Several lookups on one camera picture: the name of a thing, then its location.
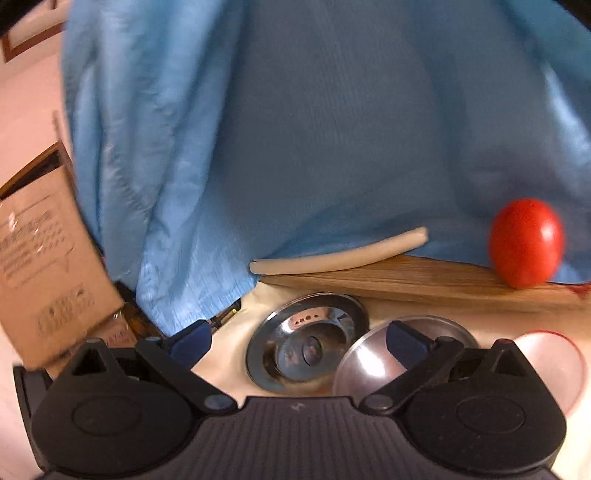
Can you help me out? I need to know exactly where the lower cardboard box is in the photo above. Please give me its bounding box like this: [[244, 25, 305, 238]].
[[44, 312, 136, 379]]

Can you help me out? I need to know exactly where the red tomato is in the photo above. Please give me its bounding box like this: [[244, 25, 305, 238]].
[[489, 198, 566, 289]]

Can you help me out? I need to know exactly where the upper cardboard box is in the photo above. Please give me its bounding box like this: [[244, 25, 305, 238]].
[[1, 140, 123, 369]]

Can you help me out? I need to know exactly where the steel bowl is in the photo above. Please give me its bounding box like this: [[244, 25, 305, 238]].
[[332, 315, 479, 405]]

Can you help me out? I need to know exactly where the white rolling stick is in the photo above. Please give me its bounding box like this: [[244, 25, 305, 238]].
[[249, 227, 429, 276]]

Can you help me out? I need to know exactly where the wooden board shelf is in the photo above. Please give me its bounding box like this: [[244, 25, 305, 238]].
[[260, 256, 590, 312]]

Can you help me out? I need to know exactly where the black plastic crate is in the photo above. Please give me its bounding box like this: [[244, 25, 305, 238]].
[[114, 282, 242, 339]]

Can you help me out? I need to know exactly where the steel plate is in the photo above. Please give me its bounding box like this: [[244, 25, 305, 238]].
[[245, 292, 370, 397]]

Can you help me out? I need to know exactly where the cardboard box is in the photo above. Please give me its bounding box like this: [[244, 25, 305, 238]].
[[44, 312, 136, 379], [1, 140, 123, 369]]

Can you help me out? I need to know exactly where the white bowl red rim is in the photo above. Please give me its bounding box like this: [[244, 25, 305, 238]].
[[515, 330, 587, 416]]

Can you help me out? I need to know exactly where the blue cloth garment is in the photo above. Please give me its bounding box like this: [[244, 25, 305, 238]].
[[62, 1, 590, 335]]

